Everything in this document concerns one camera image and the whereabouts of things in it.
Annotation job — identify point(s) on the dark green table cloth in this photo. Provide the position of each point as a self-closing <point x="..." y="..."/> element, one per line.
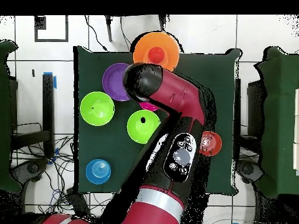
<point x="105" y="149"/>

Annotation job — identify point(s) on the green cloth side table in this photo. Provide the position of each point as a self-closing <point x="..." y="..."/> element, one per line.
<point x="5" y="116"/>
<point x="280" y="116"/>

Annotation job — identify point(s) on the black stand leg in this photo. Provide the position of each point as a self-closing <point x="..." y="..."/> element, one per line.
<point x="108" y="28"/>
<point x="162" y="22"/>

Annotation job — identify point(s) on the black metal beam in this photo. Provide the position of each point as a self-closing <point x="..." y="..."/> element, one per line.
<point x="237" y="116"/>

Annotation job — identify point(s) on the small pink-red bowl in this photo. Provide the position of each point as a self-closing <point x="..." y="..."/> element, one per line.
<point x="149" y="106"/>

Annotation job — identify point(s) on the black power strip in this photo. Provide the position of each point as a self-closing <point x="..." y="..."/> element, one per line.
<point x="78" y="205"/>

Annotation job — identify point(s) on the black metal frame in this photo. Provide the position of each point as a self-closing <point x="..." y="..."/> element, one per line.
<point x="48" y="105"/>

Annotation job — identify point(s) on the green bowl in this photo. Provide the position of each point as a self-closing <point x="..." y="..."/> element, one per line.
<point x="140" y="130"/>
<point x="97" y="114"/>

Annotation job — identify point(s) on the orange cup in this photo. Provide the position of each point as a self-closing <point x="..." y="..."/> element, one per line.
<point x="156" y="55"/>

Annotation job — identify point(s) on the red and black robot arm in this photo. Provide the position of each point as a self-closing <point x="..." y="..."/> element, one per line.
<point x="177" y="98"/>

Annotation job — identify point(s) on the large yellow-orange bowl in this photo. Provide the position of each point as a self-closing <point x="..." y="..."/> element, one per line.
<point x="142" y="49"/>

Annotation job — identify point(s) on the small orange bowl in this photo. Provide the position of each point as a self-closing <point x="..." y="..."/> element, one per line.
<point x="213" y="144"/>

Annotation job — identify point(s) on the small light blue bowl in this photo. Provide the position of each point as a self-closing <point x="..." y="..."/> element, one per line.
<point x="98" y="171"/>

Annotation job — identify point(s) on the black square frame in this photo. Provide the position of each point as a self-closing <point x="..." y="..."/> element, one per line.
<point x="66" y="28"/>

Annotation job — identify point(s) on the purple bowl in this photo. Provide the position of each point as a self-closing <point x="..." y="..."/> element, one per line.
<point x="113" y="81"/>

